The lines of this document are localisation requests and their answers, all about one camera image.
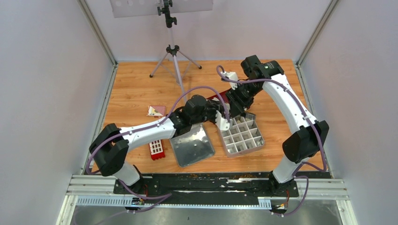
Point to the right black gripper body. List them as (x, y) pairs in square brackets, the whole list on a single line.
[(244, 94)]

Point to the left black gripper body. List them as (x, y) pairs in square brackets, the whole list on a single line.
[(209, 114)]

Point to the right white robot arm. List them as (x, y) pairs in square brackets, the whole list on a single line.
[(307, 133)]

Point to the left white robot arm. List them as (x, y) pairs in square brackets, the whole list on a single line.
[(111, 146)]

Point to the silver tin lid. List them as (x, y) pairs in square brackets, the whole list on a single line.
[(192, 147)]

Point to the silver compartment tin box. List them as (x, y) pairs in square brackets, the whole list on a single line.
[(242, 138)]

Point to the pink white card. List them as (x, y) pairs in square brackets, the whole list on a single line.
[(156, 110)]

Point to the red small box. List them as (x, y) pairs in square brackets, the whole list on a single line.
[(156, 150)]

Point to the grey tripod stand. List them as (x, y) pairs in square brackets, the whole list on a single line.
[(163, 8)]

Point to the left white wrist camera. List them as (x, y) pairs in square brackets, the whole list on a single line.
[(222, 123)]

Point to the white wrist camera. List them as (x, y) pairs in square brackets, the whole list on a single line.
[(231, 77), (222, 123)]

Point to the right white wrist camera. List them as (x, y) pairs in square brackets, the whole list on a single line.
[(231, 77)]

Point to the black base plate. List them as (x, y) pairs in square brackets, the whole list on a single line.
[(209, 188)]

